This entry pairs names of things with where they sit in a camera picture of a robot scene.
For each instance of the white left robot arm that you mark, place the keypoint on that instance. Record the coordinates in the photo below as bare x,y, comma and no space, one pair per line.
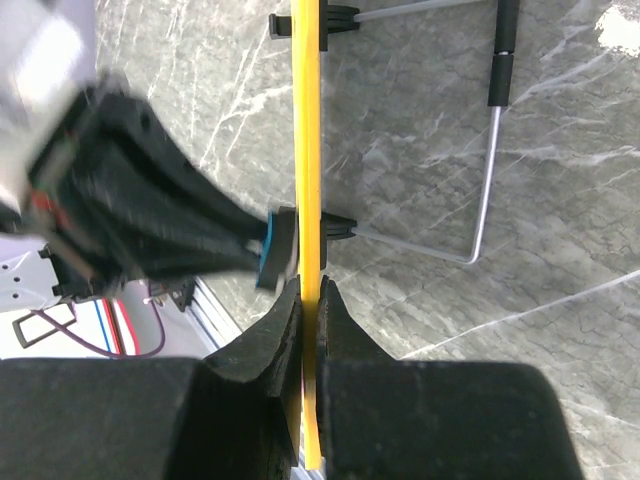
40,49

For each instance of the blue whiteboard eraser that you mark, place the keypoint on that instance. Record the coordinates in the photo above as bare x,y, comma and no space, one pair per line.
280,250

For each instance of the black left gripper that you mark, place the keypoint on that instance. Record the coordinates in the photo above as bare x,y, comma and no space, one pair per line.
93,143

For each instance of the yellow framed whiteboard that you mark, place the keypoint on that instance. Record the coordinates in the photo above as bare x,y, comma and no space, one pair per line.
308,179

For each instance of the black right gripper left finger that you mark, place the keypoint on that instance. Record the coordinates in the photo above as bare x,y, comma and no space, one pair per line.
232,415

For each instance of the wire whiteboard stand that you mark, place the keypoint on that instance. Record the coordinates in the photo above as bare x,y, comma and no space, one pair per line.
413,96

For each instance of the aluminium front rail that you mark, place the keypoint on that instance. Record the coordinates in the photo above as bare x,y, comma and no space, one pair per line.
221,329

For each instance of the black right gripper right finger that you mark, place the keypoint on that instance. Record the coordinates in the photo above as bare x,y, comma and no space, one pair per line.
382,418

